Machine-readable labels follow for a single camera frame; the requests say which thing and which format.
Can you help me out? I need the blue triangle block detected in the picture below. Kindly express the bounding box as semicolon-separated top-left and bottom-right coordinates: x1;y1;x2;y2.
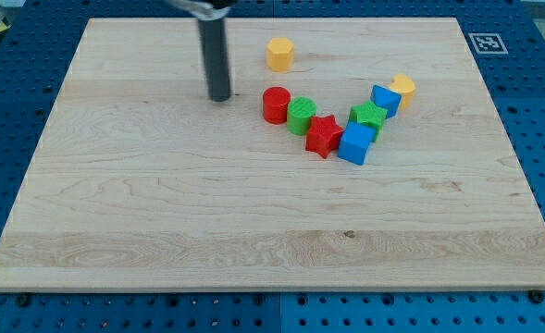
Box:
370;85;402;118

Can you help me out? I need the red star block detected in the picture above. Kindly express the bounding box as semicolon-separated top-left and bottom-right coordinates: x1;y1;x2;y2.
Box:
305;115;344;159

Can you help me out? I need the red cylinder block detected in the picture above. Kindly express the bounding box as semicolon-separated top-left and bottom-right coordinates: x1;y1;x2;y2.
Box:
262;86;291;125

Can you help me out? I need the yellow heart block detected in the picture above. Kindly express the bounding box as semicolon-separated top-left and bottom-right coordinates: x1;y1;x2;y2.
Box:
389;73;416;111

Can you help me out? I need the blue cube block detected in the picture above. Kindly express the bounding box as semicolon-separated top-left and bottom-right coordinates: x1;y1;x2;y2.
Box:
337;121;376;166

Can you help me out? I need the silver clamp mount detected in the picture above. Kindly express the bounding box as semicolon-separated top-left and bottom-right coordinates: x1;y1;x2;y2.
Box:
164;0;235;19

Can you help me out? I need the green star block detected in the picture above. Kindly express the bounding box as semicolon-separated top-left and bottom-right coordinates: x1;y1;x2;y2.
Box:
349;101;388;142

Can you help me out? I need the wooden board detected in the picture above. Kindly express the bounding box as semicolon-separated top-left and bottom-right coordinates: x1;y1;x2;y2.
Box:
0;18;545;293

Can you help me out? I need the yellow hexagon block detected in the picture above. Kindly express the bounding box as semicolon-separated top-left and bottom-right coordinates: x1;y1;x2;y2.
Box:
266;37;294;72

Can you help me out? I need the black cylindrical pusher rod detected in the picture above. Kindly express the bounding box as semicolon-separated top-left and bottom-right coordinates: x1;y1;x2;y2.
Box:
198;18;231;102

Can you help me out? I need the white fiducial marker tag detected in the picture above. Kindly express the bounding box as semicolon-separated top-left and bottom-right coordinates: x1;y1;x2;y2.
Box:
469;32;508;55

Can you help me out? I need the green cylinder block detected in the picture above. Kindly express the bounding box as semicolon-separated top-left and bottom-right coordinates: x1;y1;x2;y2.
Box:
287;96;316;136

